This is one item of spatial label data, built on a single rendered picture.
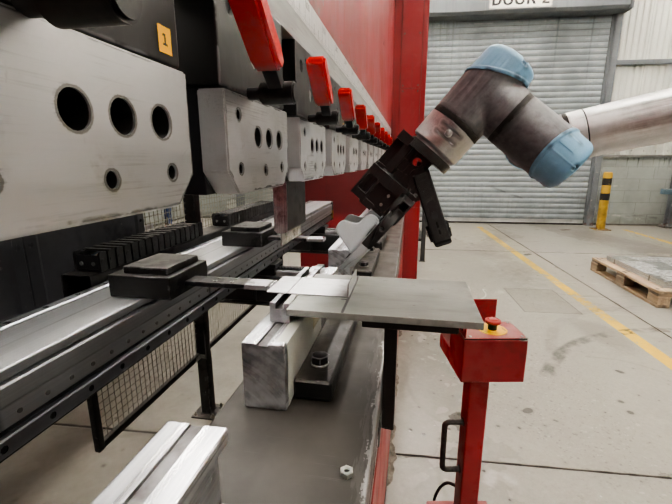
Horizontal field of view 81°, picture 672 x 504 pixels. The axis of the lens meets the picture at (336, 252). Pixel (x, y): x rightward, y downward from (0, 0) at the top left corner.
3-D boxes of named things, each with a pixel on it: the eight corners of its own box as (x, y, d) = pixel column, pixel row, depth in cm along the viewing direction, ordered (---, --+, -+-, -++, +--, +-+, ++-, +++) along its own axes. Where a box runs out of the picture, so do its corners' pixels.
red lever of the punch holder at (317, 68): (329, 52, 44) (340, 117, 53) (294, 53, 45) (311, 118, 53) (327, 62, 43) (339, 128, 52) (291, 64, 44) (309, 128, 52)
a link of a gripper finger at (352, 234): (317, 247, 60) (357, 201, 59) (347, 273, 60) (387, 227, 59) (316, 248, 56) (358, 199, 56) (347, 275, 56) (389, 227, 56)
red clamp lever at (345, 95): (354, 84, 63) (359, 129, 72) (329, 85, 64) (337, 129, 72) (353, 92, 62) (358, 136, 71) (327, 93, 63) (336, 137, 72)
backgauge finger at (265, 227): (319, 250, 97) (319, 230, 96) (221, 246, 102) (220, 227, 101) (329, 240, 109) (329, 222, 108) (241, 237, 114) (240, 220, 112)
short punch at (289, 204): (288, 246, 57) (286, 180, 55) (274, 246, 57) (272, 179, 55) (305, 234, 66) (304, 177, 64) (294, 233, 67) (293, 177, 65)
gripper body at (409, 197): (354, 190, 63) (405, 130, 60) (394, 225, 63) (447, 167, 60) (346, 194, 56) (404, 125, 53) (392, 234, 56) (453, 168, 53)
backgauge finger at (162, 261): (261, 307, 60) (259, 275, 58) (109, 296, 64) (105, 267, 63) (285, 283, 71) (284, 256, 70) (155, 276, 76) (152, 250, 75)
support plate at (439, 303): (483, 330, 50) (484, 323, 50) (286, 315, 55) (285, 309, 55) (465, 287, 67) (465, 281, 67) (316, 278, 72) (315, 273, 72)
